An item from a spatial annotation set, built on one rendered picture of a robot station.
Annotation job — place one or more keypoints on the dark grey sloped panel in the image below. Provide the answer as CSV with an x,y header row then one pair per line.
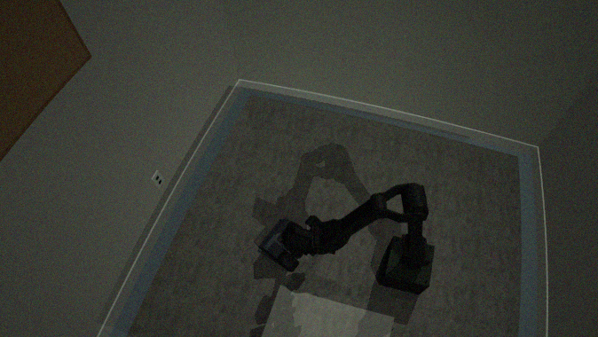
x,y
272,245

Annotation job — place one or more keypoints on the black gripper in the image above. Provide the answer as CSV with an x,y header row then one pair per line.
x,y
287,259

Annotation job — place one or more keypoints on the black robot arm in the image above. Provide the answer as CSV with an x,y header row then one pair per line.
x,y
336,233

